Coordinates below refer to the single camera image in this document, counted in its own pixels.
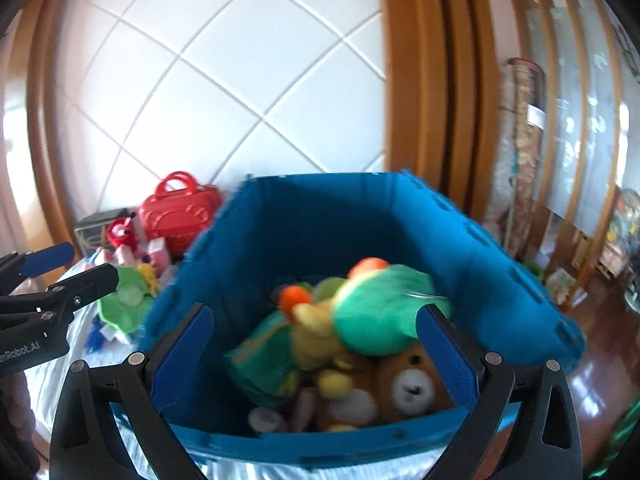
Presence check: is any wooden glass cabinet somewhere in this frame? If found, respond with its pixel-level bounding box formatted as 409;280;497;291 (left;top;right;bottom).
500;0;640;308

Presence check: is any light green plush toy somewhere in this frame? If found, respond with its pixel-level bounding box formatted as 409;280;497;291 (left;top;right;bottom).
97;266;157;336

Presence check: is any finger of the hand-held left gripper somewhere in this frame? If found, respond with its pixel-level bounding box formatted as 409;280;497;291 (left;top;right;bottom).
0;262;120;322
0;242;76;281

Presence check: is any rolled patterned mat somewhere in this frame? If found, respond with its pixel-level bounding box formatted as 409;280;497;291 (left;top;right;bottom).
499;57;548;261

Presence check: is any pink round container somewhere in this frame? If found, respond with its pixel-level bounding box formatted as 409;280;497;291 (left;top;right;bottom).
248;390;321;435

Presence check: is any red toy case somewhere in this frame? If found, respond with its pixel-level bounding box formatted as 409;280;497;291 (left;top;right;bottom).
138;171;223;256

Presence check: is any red plastic toy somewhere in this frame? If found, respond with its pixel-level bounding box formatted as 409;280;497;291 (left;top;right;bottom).
104;216;142;252

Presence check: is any yellow plush toy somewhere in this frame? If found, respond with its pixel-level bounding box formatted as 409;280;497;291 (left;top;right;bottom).
277;284;361;397

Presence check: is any green cloth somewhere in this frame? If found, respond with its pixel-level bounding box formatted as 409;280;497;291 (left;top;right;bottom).
589;404;633;480

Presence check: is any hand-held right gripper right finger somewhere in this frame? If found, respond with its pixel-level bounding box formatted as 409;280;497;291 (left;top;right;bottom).
416;302;586;480

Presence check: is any green snack packet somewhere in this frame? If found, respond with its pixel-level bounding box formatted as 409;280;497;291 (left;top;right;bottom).
224;310;303;408

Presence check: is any brown teddy bear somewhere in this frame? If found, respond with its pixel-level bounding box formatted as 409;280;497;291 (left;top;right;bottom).
375;342;455;417

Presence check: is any dark gift box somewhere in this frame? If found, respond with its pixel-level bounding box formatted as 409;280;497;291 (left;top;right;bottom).
74;208;132;261

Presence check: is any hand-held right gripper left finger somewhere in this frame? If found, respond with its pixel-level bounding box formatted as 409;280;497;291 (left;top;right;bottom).
49;302;216;480

